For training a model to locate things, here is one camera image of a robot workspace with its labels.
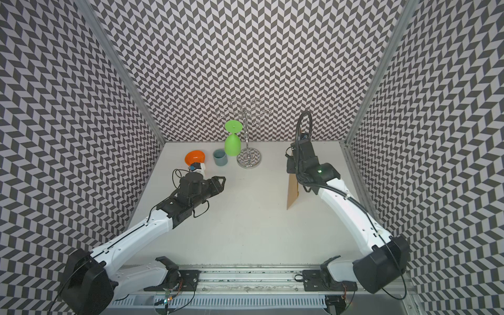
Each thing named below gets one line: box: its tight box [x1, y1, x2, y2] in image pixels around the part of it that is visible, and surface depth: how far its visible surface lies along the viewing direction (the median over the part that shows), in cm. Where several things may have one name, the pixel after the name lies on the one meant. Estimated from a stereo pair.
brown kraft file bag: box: [286, 173, 300, 211], surface depth 74 cm
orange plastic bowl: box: [184, 150, 206, 167], surface depth 109 cm
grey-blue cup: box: [212, 148, 228, 167], surface depth 110 cm
